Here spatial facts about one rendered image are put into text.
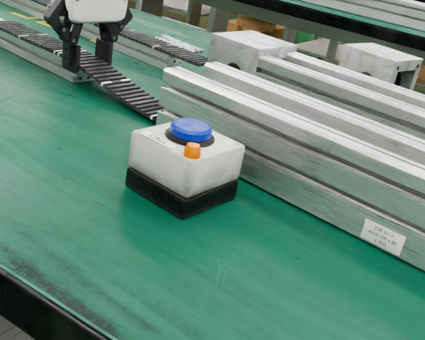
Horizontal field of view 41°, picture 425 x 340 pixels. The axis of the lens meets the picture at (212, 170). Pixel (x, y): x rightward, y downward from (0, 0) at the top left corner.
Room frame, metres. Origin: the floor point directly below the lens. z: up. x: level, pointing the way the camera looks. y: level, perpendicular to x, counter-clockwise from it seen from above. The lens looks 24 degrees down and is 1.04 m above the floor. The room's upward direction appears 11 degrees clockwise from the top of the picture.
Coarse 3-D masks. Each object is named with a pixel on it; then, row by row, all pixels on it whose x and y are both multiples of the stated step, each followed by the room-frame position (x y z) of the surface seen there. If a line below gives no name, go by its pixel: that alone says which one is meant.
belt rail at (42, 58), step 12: (0, 36) 0.90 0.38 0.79; (12, 36) 0.87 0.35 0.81; (12, 48) 0.87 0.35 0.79; (24, 48) 0.86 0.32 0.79; (36, 48) 0.83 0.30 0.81; (36, 60) 0.83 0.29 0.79; (48, 60) 0.83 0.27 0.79; (60, 60) 0.80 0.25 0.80; (60, 72) 0.80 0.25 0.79; (72, 72) 0.79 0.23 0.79
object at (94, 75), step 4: (88, 72) 0.75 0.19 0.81; (92, 72) 0.76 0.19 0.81; (96, 72) 0.76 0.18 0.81; (100, 72) 0.77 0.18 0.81; (104, 72) 0.77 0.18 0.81; (108, 72) 0.78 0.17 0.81; (112, 72) 0.78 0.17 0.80; (116, 72) 0.78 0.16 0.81; (120, 72) 0.79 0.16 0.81; (92, 76) 0.75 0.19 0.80; (96, 76) 0.75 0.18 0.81; (100, 76) 0.75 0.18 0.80; (104, 76) 0.76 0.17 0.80; (108, 76) 0.77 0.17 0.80; (112, 76) 0.77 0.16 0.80
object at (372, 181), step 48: (192, 96) 0.62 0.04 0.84; (240, 96) 0.58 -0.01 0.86; (288, 96) 0.62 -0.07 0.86; (288, 144) 0.53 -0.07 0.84; (336, 144) 0.50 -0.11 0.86; (384, 144) 0.55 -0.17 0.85; (288, 192) 0.52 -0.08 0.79; (336, 192) 0.51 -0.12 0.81; (384, 192) 0.47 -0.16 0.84; (384, 240) 0.46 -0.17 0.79
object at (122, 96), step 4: (120, 92) 0.73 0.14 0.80; (124, 92) 0.73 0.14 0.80; (128, 92) 0.73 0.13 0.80; (132, 92) 0.74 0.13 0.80; (136, 92) 0.74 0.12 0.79; (140, 92) 0.75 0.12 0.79; (144, 92) 0.75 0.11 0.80; (116, 96) 0.72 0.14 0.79; (120, 96) 0.71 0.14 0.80; (124, 96) 0.72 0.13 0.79; (128, 96) 0.72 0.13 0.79; (132, 96) 0.73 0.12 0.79; (136, 96) 0.73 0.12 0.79; (140, 96) 0.74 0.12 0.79; (120, 100) 0.71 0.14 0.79
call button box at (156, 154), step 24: (144, 144) 0.48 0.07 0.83; (168, 144) 0.47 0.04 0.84; (216, 144) 0.50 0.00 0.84; (240, 144) 0.51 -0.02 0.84; (144, 168) 0.48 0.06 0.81; (168, 168) 0.46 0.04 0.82; (192, 168) 0.45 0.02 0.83; (216, 168) 0.48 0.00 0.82; (240, 168) 0.51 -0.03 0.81; (144, 192) 0.48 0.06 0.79; (168, 192) 0.46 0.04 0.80; (192, 192) 0.45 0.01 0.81; (216, 192) 0.48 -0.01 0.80
